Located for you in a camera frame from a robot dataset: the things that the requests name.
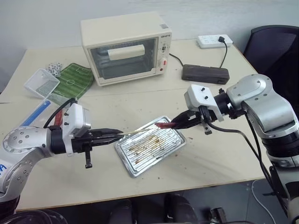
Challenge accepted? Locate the black mesh office chair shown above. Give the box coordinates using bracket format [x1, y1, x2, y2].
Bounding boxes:
[242, 25, 299, 83]

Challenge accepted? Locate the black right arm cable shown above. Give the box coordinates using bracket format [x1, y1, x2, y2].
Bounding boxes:
[198, 106, 285, 205]

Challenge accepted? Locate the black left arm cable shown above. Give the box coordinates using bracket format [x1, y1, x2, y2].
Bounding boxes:
[43, 98, 78, 129]

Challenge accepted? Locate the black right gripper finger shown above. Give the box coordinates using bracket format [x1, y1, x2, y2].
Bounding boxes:
[171, 110, 199, 123]
[173, 119, 200, 130]

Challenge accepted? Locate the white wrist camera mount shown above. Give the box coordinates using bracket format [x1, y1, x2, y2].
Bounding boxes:
[184, 84, 225, 122]
[61, 103, 92, 157]

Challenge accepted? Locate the black oven power cable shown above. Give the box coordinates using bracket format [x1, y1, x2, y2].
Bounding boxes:
[169, 53, 185, 69]

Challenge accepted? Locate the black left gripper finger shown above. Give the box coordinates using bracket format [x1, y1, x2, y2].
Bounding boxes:
[93, 127, 124, 139]
[93, 135, 121, 147]

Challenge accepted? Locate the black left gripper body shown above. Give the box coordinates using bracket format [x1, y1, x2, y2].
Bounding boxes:
[71, 130, 97, 169]

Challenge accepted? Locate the red elongated item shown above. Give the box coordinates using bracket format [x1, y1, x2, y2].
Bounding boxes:
[54, 110, 64, 128]

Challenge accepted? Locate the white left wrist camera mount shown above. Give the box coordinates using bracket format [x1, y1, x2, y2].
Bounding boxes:
[61, 103, 92, 157]

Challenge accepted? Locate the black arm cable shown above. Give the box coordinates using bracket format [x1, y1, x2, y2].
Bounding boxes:
[198, 106, 285, 205]
[43, 98, 78, 129]

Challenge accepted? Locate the red sausage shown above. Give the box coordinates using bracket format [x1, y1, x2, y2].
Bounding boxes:
[156, 121, 176, 129]

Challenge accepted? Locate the blue and white flat box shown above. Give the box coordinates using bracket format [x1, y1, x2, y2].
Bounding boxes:
[19, 99, 51, 128]

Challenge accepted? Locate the cream toaster oven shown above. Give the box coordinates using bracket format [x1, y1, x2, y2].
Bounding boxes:
[80, 11, 173, 87]

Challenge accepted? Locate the green football pitch mat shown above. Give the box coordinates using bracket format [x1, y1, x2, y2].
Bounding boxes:
[47, 63, 94, 104]

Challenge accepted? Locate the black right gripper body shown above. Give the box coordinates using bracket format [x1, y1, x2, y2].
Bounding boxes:
[193, 105, 220, 136]

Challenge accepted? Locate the dark metal bracket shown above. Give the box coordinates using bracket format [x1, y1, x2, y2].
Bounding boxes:
[208, 207, 228, 224]

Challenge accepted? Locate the dark rounded shape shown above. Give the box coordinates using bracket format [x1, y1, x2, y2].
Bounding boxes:
[163, 193, 199, 224]
[0, 208, 62, 224]

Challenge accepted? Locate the ribbed metal baking tray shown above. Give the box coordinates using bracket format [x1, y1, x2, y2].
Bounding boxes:
[113, 116, 187, 179]

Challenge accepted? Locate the dark brown oblong case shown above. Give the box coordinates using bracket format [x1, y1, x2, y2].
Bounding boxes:
[181, 64, 230, 85]

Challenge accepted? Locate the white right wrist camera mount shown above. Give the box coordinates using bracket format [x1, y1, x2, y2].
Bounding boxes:
[184, 84, 225, 122]

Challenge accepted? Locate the white floor cable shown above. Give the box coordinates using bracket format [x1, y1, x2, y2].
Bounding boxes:
[250, 179, 274, 224]

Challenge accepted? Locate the white power strip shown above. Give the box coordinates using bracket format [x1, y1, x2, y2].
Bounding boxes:
[195, 34, 235, 49]

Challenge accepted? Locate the black plug with cable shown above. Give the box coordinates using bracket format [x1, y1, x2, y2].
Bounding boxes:
[217, 36, 229, 69]

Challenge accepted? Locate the white mesh basket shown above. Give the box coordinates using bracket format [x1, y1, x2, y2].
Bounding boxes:
[23, 68, 60, 100]

